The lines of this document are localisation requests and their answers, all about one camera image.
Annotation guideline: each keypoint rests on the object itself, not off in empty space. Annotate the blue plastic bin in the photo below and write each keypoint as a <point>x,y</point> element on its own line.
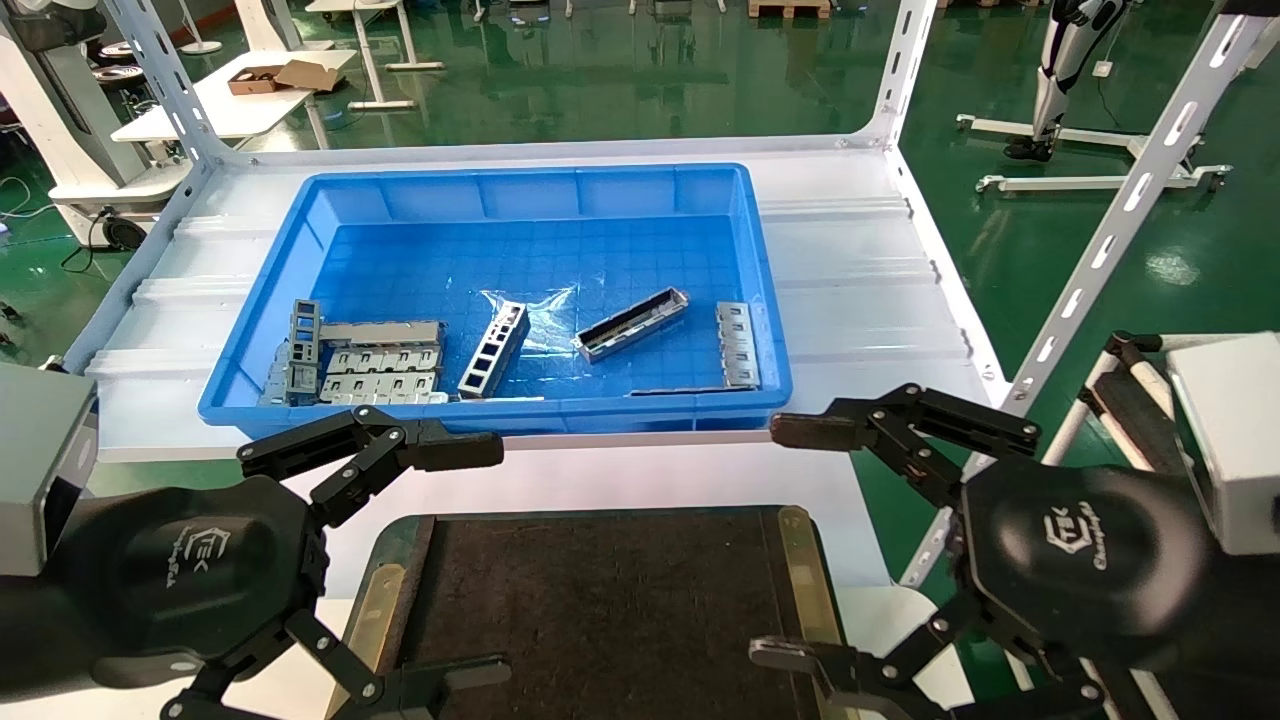
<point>560,250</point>

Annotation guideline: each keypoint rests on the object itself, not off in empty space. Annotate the white pedestal stand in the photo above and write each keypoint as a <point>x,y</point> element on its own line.
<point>200,40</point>

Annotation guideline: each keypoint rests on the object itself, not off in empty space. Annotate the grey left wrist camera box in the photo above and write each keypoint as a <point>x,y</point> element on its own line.
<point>40,470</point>

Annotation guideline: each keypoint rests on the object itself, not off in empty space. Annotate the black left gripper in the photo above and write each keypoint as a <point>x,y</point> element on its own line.
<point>180,560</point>

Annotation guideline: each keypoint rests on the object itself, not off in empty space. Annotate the white metal shelf rack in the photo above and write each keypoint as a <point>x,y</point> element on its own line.
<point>860,300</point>

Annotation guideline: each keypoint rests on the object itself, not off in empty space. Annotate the white stand with black pads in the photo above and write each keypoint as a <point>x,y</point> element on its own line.
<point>1135,410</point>

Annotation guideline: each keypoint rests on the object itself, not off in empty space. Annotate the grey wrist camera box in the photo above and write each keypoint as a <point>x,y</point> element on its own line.
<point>40,470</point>
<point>1235,440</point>

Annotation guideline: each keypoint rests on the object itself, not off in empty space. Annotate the white table with legs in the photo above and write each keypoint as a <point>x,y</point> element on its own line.
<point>380,60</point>

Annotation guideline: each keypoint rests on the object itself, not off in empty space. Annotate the slotted silver metal plate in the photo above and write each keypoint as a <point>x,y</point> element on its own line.
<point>738,345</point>

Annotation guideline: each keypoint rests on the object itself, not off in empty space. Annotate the white table with box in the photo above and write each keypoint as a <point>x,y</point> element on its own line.
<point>225,110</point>

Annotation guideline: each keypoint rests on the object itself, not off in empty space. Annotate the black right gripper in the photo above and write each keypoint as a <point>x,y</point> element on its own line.
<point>1080,560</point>

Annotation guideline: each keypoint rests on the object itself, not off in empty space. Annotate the long grey metal channel part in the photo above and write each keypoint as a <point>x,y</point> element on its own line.
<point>630,325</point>

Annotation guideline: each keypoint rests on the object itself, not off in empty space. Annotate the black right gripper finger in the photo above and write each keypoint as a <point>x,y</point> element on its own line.
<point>810,430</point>

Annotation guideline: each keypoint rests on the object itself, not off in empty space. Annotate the wooden pallet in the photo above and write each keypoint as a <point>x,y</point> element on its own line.
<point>790,8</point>

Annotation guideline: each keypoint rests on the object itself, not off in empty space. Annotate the humanoid robot legs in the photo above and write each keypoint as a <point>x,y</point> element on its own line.
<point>1060,70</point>

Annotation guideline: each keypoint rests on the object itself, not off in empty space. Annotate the open cardboard box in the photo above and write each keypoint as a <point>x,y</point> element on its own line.
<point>290,75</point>

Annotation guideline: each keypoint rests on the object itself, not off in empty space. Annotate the dark grey metal frame part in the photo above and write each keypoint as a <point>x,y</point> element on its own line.
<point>303,350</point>

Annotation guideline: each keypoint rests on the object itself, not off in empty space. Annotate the perforated grey metal bar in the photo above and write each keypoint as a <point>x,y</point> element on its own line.
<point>493,350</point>

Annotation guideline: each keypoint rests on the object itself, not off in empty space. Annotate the clear plastic film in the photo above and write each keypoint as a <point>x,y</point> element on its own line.
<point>555,320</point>

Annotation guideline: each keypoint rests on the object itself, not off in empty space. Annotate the white wheeled stand base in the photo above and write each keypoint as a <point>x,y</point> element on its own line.
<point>1090,182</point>

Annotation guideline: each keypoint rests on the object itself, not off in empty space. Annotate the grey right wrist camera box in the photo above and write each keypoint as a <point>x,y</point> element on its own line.
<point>1235,440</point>

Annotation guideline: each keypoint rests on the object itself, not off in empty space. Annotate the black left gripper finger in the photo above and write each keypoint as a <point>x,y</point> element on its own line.
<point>450,678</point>

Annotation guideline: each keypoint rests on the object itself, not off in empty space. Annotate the white robot base machine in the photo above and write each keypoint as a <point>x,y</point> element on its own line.
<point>60,120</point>

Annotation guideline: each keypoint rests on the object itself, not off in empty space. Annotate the black container tray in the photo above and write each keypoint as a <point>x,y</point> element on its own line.
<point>600,610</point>

